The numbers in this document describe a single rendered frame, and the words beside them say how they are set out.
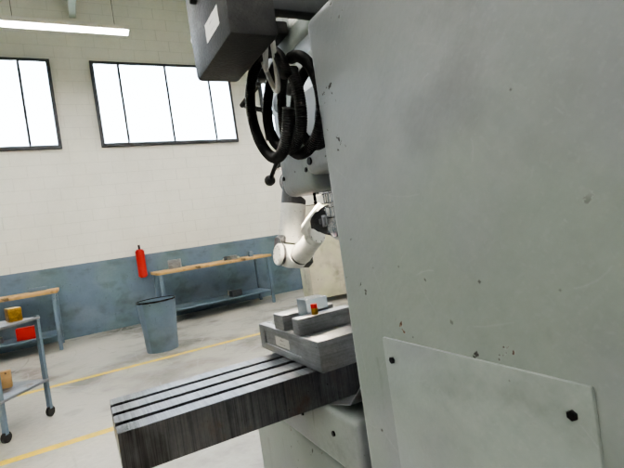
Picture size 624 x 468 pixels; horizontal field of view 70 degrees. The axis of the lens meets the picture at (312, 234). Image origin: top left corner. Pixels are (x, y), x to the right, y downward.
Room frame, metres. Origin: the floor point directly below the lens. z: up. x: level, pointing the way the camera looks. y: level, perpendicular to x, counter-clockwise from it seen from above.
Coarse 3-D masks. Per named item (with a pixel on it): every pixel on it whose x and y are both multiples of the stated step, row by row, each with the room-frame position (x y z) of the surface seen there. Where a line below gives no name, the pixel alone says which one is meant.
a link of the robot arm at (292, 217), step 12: (288, 204) 1.59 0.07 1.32; (300, 204) 1.60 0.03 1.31; (288, 216) 1.59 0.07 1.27; (300, 216) 1.60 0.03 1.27; (288, 228) 1.59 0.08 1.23; (300, 228) 1.60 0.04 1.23; (276, 240) 1.61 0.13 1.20; (288, 240) 1.59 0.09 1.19; (276, 252) 1.58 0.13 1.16; (276, 264) 1.57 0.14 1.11
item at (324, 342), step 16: (272, 320) 1.28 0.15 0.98; (304, 320) 1.04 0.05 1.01; (320, 320) 1.07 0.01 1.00; (336, 320) 1.09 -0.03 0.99; (272, 336) 1.20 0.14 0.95; (288, 336) 1.10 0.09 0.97; (304, 336) 1.03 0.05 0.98; (320, 336) 1.01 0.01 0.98; (336, 336) 0.99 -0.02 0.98; (352, 336) 1.01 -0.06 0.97; (288, 352) 1.11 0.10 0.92; (304, 352) 1.03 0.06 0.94; (320, 352) 0.96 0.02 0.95; (336, 352) 0.98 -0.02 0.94; (352, 352) 1.00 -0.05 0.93; (320, 368) 0.97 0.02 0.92; (336, 368) 0.98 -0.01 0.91
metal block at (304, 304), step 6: (318, 294) 1.15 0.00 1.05; (300, 300) 1.11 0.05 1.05; (306, 300) 1.09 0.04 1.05; (312, 300) 1.10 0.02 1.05; (318, 300) 1.11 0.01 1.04; (324, 300) 1.11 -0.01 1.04; (300, 306) 1.12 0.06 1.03; (306, 306) 1.09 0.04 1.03; (318, 306) 1.11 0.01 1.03; (324, 306) 1.11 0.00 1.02; (300, 312) 1.12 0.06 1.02; (306, 312) 1.09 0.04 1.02
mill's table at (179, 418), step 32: (192, 384) 1.02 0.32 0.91; (224, 384) 0.99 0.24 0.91; (256, 384) 0.96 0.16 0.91; (288, 384) 0.96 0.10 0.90; (320, 384) 0.99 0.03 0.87; (352, 384) 1.03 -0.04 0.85; (128, 416) 0.88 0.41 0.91; (160, 416) 0.86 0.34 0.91; (192, 416) 0.86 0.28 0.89; (224, 416) 0.89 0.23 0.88; (256, 416) 0.92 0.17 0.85; (288, 416) 0.95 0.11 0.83; (128, 448) 0.81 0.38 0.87; (160, 448) 0.83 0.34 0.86; (192, 448) 0.86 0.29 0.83
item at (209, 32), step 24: (192, 0) 0.76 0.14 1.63; (216, 0) 0.68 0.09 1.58; (240, 0) 0.66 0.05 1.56; (264, 0) 0.68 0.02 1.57; (192, 24) 0.80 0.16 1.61; (216, 24) 0.69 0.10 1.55; (240, 24) 0.66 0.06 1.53; (264, 24) 0.67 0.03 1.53; (216, 48) 0.71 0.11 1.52; (240, 48) 0.71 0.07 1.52; (264, 48) 0.72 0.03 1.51; (216, 72) 0.79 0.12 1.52; (240, 72) 0.81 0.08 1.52
